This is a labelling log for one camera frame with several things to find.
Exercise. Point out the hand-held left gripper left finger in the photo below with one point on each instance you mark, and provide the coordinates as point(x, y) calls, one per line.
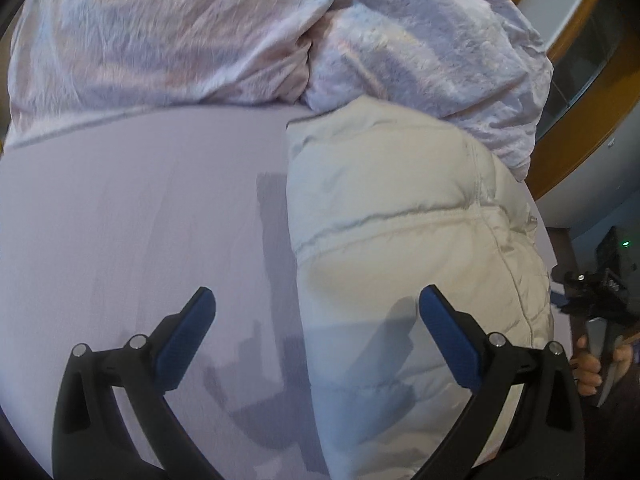
point(182, 340)

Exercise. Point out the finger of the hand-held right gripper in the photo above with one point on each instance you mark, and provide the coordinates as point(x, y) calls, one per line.
point(559, 297)

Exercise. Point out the lavender bed sheet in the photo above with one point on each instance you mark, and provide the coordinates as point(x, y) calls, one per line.
point(125, 210)

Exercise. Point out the person's right hand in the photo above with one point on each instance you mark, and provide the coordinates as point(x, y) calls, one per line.
point(587, 367)

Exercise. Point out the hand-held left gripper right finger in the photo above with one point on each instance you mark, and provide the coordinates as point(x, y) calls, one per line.
point(450, 340)

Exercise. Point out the pink patterned duvet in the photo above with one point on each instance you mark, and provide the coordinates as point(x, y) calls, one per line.
point(150, 35)

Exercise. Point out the beige puffer jacket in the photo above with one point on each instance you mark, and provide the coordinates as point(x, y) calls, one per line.
point(400, 210)

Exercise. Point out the wooden cabinet frame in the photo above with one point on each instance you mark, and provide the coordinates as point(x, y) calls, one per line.
point(575, 150)

